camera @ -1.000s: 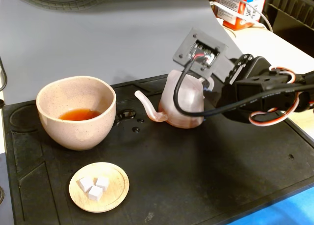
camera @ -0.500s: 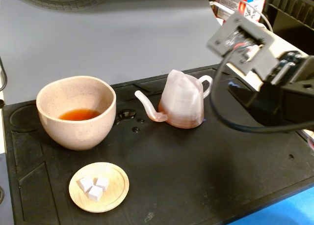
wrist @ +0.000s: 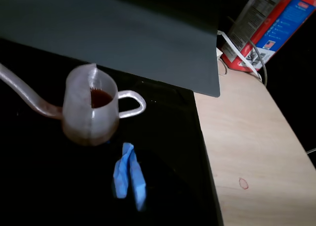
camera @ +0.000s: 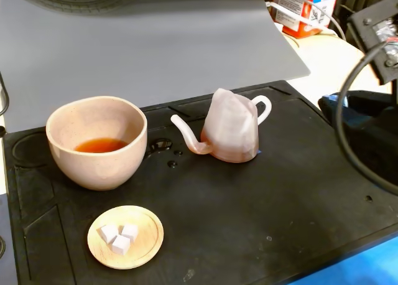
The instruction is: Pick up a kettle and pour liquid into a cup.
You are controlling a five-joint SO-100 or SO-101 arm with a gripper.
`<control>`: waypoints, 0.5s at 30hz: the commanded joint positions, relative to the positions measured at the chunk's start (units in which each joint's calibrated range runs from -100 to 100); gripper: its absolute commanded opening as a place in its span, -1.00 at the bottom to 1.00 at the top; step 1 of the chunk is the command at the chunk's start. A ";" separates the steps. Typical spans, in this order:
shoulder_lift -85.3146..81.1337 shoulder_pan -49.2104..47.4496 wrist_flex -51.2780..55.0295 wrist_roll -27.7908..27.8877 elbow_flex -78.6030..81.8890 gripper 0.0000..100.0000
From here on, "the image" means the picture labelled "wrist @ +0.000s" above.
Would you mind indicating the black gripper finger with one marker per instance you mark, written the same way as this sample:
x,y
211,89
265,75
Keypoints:
x,y
122,176
138,184

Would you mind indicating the translucent pink gooseneck kettle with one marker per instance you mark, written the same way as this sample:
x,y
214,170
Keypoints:
x,y
86,117

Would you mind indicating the red and blue cardboard box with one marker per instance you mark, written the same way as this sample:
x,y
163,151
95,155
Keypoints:
x,y
271,26

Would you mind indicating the black work mat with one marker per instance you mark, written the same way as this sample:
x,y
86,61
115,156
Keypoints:
x,y
74,174

